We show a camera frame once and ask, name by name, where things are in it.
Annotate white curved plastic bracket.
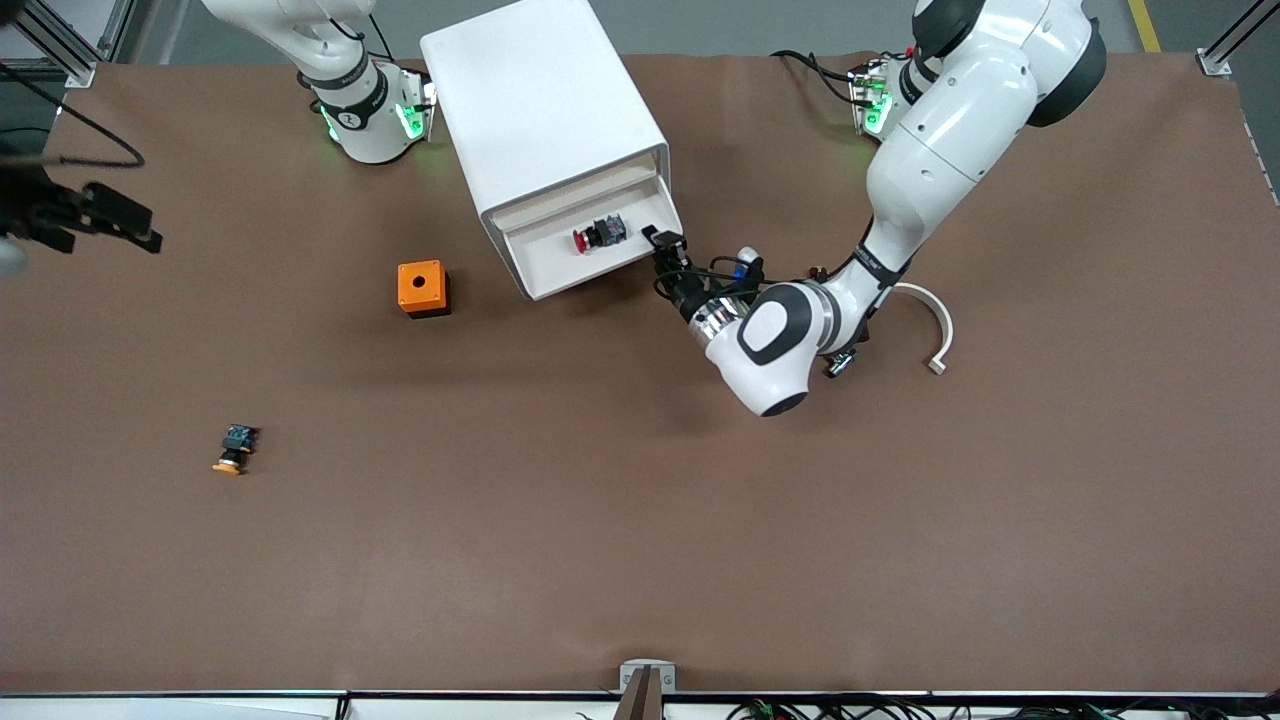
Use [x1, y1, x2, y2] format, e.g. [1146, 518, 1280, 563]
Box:
[890, 283, 955, 376]

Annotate red push button switch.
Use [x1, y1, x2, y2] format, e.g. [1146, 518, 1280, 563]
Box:
[572, 214, 629, 255]

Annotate black arm base cable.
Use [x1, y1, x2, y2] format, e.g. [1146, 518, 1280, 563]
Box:
[770, 48, 866, 106]

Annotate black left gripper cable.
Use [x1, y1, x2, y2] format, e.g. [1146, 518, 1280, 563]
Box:
[655, 255, 766, 306]

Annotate orange push button switch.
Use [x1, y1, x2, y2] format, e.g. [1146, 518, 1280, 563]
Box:
[212, 424, 262, 476]

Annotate orange button enclosure box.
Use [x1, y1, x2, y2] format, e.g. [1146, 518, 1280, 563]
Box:
[397, 260, 452, 320]

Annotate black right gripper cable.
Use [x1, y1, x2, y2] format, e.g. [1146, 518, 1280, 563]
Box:
[0, 60, 147, 167]

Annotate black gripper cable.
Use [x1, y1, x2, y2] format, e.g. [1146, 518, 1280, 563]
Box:
[655, 255, 766, 306]
[0, 60, 147, 167]

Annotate aluminium frame profile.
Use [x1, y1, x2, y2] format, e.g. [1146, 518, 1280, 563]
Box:
[1195, 0, 1280, 78]
[0, 0, 136, 89]

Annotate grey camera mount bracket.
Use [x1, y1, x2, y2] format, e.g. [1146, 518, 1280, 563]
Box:
[619, 659, 677, 720]

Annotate white tray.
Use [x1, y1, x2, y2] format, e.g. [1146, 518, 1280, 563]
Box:
[500, 172, 687, 302]

